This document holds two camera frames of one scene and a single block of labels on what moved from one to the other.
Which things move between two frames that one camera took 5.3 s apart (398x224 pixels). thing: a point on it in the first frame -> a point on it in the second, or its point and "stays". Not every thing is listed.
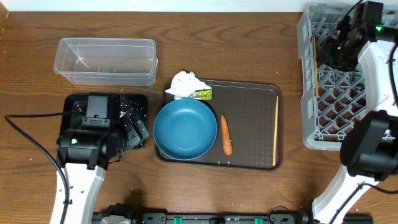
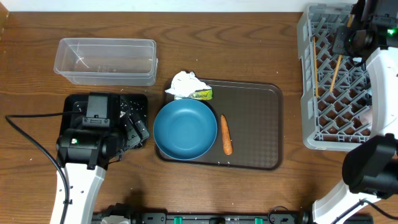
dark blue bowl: [185, 129] stays
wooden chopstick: [315, 68] stays
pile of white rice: [127, 107] stays
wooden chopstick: [275, 133] -> [338, 63]
